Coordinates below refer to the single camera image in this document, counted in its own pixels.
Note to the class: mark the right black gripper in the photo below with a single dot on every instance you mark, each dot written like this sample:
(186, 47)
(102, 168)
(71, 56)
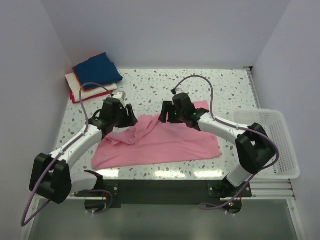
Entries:
(168, 107)

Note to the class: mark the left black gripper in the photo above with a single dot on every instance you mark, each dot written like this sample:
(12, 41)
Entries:
(130, 120)

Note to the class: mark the pink t shirt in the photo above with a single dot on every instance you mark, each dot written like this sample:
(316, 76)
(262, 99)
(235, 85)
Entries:
(152, 142)

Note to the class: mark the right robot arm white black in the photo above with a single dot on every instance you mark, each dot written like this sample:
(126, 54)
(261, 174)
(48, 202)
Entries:
(254, 148)

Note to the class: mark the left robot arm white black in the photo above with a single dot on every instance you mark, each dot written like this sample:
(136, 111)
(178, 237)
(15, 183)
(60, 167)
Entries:
(51, 173)

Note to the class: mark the orange folded t shirt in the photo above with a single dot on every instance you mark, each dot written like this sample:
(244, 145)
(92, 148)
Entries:
(78, 78)

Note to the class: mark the blue folded t shirt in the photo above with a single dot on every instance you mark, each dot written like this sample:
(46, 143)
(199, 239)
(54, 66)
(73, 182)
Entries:
(100, 70)

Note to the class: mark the red folded t shirt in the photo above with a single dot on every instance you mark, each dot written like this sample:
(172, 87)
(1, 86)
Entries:
(76, 99)

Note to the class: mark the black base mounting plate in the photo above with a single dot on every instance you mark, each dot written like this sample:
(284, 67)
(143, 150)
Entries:
(206, 193)

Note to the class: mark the white plastic laundry basket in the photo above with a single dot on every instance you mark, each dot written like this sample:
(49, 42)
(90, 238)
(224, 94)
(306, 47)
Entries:
(274, 124)

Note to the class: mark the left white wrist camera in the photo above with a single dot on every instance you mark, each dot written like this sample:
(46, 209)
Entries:
(121, 95)

